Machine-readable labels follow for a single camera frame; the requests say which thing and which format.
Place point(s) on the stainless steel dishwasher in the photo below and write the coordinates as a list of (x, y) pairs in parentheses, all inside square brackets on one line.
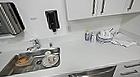
[(91, 76)]

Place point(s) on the small blue label bottle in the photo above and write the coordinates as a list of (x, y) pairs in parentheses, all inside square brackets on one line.
[(87, 35)]

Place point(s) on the small chrome sink knob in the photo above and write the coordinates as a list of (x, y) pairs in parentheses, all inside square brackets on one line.
[(50, 45)]

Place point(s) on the small clear glass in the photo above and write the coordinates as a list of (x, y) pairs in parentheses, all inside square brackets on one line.
[(92, 37)]

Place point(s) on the black soap dispenser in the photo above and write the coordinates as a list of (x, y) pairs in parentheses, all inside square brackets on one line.
[(52, 20)]

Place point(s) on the white mug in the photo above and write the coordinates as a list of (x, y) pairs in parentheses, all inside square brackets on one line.
[(49, 58)]

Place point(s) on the stack of white plates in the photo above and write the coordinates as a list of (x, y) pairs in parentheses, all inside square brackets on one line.
[(105, 36)]

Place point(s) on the chrome faucet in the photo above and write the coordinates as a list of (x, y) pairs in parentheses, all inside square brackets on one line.
[(34, 44)]

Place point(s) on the orange brown dish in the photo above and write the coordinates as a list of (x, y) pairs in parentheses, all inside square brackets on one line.
[(24, 60)]

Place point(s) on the white drawer unit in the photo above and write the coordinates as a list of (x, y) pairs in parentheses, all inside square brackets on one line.
[(131, 70)]

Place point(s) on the steel paper towel dispenser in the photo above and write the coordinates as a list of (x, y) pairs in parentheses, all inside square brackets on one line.
[(3, 18)]

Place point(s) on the steel sink basin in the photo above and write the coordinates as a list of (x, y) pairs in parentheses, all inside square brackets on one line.
[(5, 71)]

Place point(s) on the white wall cabinet several doors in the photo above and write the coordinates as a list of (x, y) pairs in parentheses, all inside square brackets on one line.
[(79, 3)]

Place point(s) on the white wall outlet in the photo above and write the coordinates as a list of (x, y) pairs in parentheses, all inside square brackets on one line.
[(34, 18)]

